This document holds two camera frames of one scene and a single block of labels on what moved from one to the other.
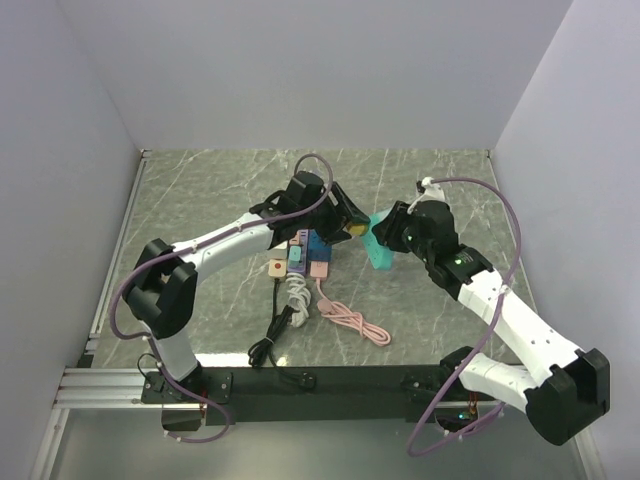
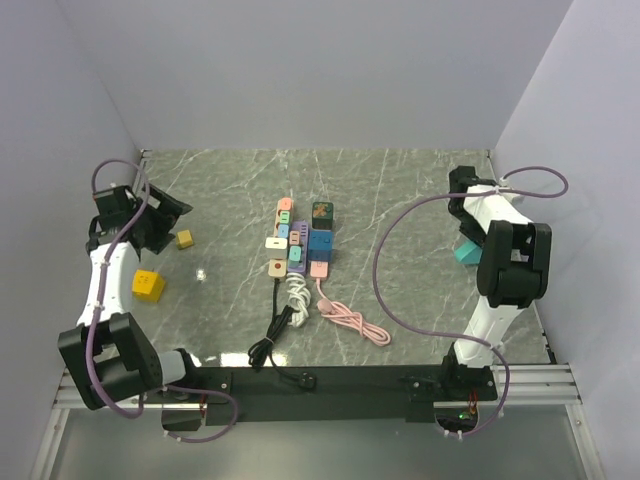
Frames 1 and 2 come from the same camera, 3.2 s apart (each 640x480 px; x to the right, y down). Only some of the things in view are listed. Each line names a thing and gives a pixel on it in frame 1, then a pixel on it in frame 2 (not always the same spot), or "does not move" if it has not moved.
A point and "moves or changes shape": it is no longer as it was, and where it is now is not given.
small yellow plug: [358, 229] → [184, 239]
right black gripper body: [399, 232] → [470, 227]
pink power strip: [319, 269] does not move
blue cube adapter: [317, 250] does not move
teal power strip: [381, 257] moves or changes shape
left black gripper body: [334, 220] → [157, 223]
